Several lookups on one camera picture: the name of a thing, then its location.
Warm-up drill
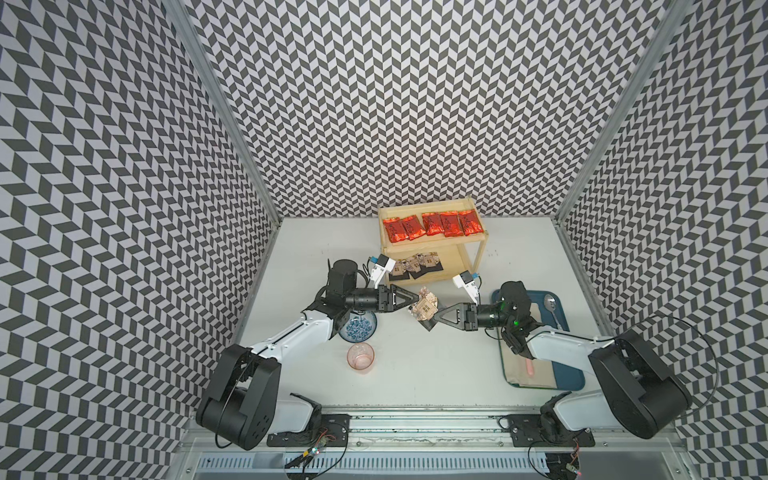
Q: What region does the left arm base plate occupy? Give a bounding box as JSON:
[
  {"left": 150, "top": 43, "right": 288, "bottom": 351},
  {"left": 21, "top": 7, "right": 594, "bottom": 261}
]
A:
[{"left": 267, "top": 414, "right": 352, "bottom": 448}]

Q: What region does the pink translucent cup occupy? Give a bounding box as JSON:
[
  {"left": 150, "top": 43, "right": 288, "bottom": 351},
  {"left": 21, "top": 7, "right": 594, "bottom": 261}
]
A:
[{"left": 346, "top": 342, "right": 376, "bottom": 373}]

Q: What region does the light wooden two-tier shelf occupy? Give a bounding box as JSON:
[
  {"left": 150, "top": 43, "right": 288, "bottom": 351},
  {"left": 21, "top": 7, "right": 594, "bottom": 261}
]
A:
[{"left": 377, "top": 197, "right": 490, "bottom": 287}]

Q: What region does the black tea bag house print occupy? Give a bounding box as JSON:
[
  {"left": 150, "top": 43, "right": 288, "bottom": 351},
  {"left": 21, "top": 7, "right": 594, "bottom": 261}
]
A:
[
  {"left": 403, "top": 255, "right": 424, "bottom": 278},
  {"left": 389, "top": 260, "right": 410, "bottom": 282},
  {"left": 409, "top": 287, "right": 439, "bottom": 322},
  {"left": 418, "top": 252, "right": 443, "bottom": 273}
]

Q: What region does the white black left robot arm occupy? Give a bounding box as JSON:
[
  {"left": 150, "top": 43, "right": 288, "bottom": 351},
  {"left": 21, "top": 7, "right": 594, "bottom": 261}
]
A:
[{"left": 195, "top": 254, "right": 419, "bottom": 450}]

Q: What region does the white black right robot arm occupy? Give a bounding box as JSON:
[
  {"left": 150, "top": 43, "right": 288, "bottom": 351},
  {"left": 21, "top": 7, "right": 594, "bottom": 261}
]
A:
[{"left": 434, "top": 281, "right": 692, "bottom": 444}]

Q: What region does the aluminium mounting rail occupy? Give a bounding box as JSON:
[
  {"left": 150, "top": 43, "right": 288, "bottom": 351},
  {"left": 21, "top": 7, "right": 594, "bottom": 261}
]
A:
[{"left": 166, "top": 407, "right": 702, "bottom": 479}]

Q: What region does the red tea bag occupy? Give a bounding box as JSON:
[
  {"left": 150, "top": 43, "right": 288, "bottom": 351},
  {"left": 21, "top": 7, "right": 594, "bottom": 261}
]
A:
[
  {"left": 382, "top": 217, "right": 409, "bottom": 244},
  {"left": 439, "top": 211, "right": 464, "bottom": 238},
  {"left": 458, "top": 209, "right": 484, "bottom": 236},
  {"left": 421, "top": 212, "right": 444, "bottom": 236},
  {"left": 401, "top": 215, "right": 426, "bottom": 241}
]

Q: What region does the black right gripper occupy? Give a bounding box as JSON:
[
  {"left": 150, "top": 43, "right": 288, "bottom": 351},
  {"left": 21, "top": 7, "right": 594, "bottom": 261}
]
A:
[{"left": 433, "top": 301, "right": 512, "bottom": 331}]

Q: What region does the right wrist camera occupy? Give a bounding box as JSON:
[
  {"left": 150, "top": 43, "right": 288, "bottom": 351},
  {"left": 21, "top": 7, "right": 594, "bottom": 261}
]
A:
[{"left": 452, "top": 270, "right": 481, "bottom": 305}]

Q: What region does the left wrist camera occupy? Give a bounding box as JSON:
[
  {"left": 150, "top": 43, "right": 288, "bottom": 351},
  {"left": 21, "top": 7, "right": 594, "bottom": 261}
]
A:
[{"left": 369, "top": 254, "right": 396, "bottom": 289}]

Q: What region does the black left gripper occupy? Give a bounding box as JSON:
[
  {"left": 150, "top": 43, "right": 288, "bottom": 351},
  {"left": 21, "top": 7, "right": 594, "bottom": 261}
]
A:
[{"left": 346, "top": 282, "right": 419, "bottom": 312}]

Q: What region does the blue patterned ceramic bowl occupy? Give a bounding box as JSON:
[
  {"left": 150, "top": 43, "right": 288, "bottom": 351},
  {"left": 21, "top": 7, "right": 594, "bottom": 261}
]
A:
[{"left": 339, "top": 311, "right": 378, "bottom": 343}]

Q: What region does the teal tray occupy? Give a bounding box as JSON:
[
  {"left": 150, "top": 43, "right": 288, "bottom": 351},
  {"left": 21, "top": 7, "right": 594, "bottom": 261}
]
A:
[{"left": 491, "top": 289, "right": 586, "bottom": 392}]

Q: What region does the pink handled metal spoon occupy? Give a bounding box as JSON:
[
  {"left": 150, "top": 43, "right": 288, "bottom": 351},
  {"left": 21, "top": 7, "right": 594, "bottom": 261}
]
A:
[{"left": 525, "top": 290, "right": 568, "bottom": 388}]

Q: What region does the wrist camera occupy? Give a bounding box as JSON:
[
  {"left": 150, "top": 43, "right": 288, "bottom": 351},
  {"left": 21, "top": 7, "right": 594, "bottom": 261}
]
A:
[
  {"left": 369, "top": 254, "right": 396, "bottom": 289},
  {"left": 452, "top": 270, "right": 481, "bottom": 305}
]

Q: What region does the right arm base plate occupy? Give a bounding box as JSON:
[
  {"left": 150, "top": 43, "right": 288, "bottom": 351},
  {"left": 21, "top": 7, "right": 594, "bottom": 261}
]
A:
[{"left": 504, "top": 414, "right": 596, "bottom": 448}]

